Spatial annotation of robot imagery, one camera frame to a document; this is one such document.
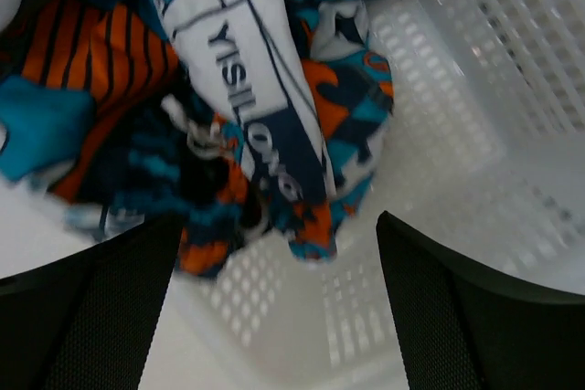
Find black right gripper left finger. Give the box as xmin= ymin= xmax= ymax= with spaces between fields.
xmin=1 ymin=215 xmax=183 ymax=390

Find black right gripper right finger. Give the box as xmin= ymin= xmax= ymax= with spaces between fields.
xmin=376 ymin=212 xmax=584 ymax=389

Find colourful patterned shorts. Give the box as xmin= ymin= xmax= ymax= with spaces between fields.
xmin=1 ymin=0 xmax=394 ymax=279

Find white plastic mesh basket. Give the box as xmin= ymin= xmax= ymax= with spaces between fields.
xmin=173 ymin=0 xmax=585 ymax=390

